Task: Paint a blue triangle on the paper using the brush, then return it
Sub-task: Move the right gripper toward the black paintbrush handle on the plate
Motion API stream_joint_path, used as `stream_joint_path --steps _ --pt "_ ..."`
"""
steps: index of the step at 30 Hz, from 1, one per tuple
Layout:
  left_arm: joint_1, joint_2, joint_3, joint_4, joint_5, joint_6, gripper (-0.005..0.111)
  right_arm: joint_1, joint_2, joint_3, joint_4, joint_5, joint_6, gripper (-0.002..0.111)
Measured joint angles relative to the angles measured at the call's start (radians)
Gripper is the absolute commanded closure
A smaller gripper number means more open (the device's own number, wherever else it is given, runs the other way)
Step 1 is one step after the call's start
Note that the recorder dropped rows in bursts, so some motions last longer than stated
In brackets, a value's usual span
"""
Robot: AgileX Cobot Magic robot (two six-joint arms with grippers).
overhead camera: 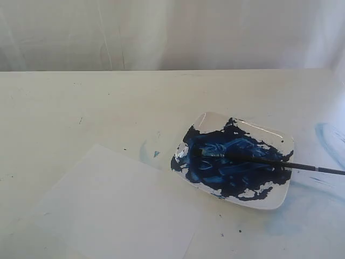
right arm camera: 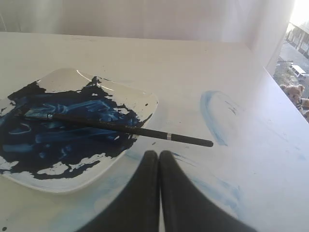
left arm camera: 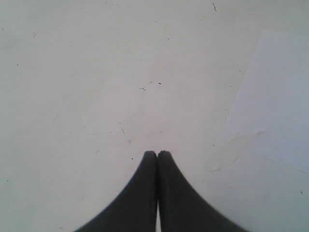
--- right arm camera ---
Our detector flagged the white plate with blue paint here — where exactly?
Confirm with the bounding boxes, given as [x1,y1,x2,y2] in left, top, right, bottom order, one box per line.
[0,68,158,193]

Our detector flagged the brown teddy bear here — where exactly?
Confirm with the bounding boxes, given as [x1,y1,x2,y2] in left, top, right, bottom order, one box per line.
[280,84,309,122]

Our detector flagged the black paintbrush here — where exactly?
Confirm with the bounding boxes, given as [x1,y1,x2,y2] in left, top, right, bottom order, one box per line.
[14,107,214,147]

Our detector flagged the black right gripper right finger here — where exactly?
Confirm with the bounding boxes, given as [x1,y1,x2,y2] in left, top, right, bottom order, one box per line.
[159,150,256,232]

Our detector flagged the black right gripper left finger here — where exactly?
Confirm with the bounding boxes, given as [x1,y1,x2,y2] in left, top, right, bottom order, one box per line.
[78,151,160,232]

